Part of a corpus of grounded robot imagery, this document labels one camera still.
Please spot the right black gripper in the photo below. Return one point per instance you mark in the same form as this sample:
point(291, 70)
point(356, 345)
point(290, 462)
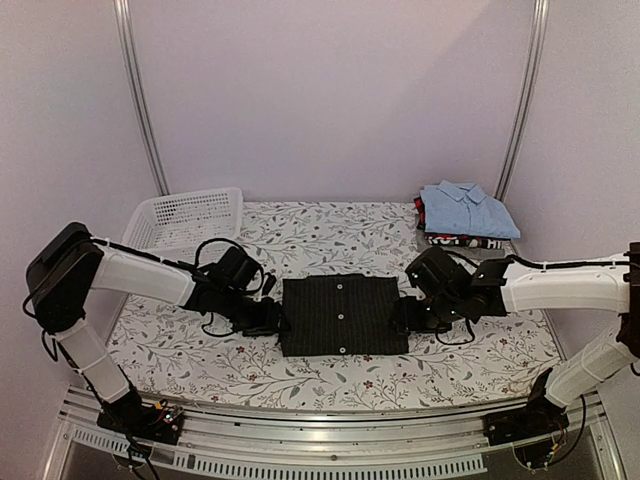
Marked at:
point(408, 320)

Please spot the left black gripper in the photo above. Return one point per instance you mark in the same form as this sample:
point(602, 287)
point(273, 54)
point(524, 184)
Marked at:
point(266, 324)

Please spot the black pinstriped long sleeve shirt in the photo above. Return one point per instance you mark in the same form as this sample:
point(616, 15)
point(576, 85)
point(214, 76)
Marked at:
point(335, 315)

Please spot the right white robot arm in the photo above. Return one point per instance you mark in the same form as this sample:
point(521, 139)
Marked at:
point(456, 290)

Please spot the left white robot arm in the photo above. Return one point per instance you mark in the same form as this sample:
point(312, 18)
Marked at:
point(76, 266)

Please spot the black white printed folded shirt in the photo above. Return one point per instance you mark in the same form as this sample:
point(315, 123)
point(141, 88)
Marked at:
point(463, 241)

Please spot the floral patterned table mat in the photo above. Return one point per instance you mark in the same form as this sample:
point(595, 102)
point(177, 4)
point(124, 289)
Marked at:
point(173, 353)

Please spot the light blue folded shirt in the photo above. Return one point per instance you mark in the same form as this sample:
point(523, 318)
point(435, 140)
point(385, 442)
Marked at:
point(465, 209)

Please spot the red black plaid folded shirt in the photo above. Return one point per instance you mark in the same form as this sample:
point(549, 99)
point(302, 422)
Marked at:
point(421, 213)

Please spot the white plastic basket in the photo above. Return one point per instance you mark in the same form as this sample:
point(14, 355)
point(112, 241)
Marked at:
point(184, 220)

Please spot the aluminium front rail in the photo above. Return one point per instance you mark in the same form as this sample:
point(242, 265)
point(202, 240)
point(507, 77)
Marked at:
point(229, 442)

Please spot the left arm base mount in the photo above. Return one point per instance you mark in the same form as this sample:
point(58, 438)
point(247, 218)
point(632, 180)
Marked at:
point(157, 422)

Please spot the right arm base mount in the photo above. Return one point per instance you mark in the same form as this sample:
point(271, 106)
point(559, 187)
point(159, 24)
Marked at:
point(536, 418)

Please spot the right aluminium frame post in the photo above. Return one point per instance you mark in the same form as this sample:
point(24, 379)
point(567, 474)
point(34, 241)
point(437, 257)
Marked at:
point(531, 70)

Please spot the aluminium frame post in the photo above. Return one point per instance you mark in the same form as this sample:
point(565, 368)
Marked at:
point(531, 70)
point(134, 76)

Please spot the left aluminium frame post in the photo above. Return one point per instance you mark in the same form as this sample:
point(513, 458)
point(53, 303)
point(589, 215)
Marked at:
point(134, 76)

